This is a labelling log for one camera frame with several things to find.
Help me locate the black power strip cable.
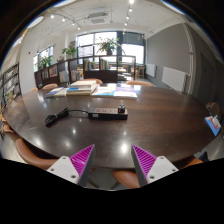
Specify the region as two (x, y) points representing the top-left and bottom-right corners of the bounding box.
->
(44, 106), (90, 128)

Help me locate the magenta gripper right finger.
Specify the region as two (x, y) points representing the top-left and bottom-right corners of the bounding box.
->
(131, 145), (178, 187)

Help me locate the light blue magazine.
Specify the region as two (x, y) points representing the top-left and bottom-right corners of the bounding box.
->
(92, 86), (115, 97)

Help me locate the stack of books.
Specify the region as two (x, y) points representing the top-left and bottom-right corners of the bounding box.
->
(66, 80), (97, 95)

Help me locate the left wall bookshelf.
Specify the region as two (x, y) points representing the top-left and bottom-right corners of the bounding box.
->
(0, 63), (21, 112)

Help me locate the potted plant left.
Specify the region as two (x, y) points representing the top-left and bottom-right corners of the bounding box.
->
(62, 44), (77, 58)

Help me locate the black charger plug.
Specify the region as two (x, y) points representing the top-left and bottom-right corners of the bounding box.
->
(118, 104), (126, 113)

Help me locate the dark wooden bookshelf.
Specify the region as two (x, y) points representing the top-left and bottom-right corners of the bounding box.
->
(34, 55), (136, 88)

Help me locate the purple magazine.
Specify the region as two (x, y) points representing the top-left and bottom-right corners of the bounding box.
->
(114, 87), (137, 99)

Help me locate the brown chair far right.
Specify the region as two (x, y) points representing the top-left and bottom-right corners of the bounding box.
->
(125, 80), (154, 87)

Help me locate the brown leather chair near centre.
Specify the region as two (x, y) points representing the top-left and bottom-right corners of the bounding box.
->
(112, 170), (140, 189)

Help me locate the brown chair far left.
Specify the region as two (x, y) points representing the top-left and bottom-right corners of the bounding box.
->
(43, 83), (58, 90)

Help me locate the potted plant centre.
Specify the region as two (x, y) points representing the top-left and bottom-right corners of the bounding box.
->
(97, 38), (120, 56)

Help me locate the blue booklet table edge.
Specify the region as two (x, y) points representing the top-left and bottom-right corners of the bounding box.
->
(204, 116), (221, 136)

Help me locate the potted plant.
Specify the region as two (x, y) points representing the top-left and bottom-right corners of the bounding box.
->
(97, 38), (120, 56)
(62, 44), (77, 58)

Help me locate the black power strip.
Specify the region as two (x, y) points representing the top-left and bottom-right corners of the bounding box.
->
(88, 108), (128, 120)

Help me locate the white wall radiator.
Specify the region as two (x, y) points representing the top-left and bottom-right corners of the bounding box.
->
(162, 67), (186, 91)

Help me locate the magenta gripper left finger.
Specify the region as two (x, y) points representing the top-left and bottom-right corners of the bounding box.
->
(48, 144), (95, 187)

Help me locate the blue book left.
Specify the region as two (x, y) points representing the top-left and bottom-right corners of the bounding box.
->
(46, 87), (67, 98)

